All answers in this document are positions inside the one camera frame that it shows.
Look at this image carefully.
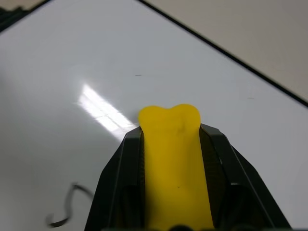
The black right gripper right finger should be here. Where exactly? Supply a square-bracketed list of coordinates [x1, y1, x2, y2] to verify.
[198, 123, 292, 229]

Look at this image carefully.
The yellow whiteboard eraser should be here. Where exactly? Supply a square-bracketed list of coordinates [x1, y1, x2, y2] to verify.
[138, 103, 215, 229]

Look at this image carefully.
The black-framed whiteboard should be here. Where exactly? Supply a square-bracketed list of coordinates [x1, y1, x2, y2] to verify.
[0, 0, 308, 231]

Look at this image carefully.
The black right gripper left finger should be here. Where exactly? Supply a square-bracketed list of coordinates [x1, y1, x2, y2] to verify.
[84, 126, 146, 229]

